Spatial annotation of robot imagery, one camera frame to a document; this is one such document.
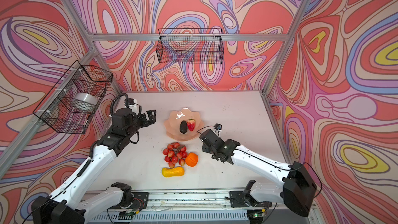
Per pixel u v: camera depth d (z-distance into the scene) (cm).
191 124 96
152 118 71
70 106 74
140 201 72
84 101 70
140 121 68
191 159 80
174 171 78
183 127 96
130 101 66
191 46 97
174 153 83
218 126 73
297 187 39
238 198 73
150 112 71
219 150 59
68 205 39
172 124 98
